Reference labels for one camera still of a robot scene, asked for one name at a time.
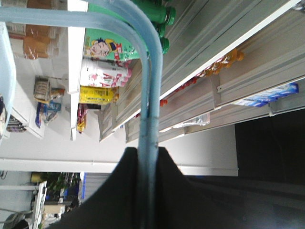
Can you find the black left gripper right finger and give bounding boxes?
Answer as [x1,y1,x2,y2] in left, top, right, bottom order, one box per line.
[155,147,305,229]

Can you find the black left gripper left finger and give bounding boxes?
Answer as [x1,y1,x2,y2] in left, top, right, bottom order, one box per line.
[49,147,142,229]

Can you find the light blue plastic shopping basket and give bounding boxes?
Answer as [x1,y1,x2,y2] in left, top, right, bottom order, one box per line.
[0,0,163,229]

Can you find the yellow snack bag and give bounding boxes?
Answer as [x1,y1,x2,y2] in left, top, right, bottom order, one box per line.
[79,86,119,105]

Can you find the white pink snack bag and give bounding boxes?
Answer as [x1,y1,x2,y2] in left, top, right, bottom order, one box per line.
[80,58,132,88]

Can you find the white store shelf unit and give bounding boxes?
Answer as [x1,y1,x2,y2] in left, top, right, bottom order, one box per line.
[7,0,305,144]

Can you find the green cartoon snack bag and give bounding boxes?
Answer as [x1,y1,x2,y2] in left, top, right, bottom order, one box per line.
[83,4,143,62]

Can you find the green bottles on shelf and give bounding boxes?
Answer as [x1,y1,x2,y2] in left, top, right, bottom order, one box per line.
[133,0,176,54]

